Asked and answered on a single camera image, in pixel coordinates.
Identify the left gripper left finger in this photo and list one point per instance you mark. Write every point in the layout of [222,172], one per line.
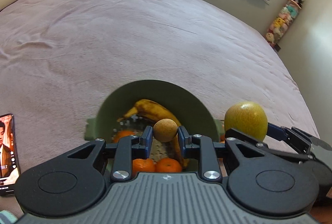
[78,179]

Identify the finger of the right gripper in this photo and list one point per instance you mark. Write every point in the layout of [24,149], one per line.
[296,138]
[291,157]

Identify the brown spotted banana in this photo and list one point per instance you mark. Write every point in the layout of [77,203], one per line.
[153,112]

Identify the mandarin orange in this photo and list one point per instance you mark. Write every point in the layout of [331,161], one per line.
[122,134]
[141,165]
[168,165]

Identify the pink bed blanket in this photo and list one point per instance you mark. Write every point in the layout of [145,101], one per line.
[60,59]

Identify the green colander bowl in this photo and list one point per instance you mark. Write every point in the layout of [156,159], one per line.
[188,109]

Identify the green pear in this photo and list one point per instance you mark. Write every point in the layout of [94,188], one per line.
[248,118]

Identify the plush toy hanging organizer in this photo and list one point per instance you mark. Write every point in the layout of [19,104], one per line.
[283,21]

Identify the smartphone with video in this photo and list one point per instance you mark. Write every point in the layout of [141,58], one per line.
[10,170]

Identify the mandarin orange in bowl bottom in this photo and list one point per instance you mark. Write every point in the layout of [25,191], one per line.
[122,134]

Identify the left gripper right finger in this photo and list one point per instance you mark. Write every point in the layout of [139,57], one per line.
[257,181]

